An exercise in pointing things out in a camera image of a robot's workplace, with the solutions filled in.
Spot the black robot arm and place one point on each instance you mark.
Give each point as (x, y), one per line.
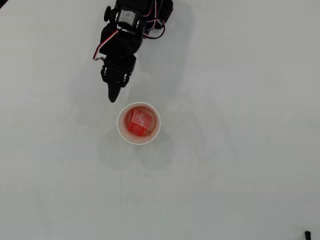
(160, 10)

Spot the tan ribbed paper cup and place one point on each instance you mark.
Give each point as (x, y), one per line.
(122, 117)

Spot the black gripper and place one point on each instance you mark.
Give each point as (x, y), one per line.
(116, 74)

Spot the red cube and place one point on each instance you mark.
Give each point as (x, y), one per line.
(138, 122)

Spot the small black cylindrical object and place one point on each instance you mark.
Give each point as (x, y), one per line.
(307, 236)

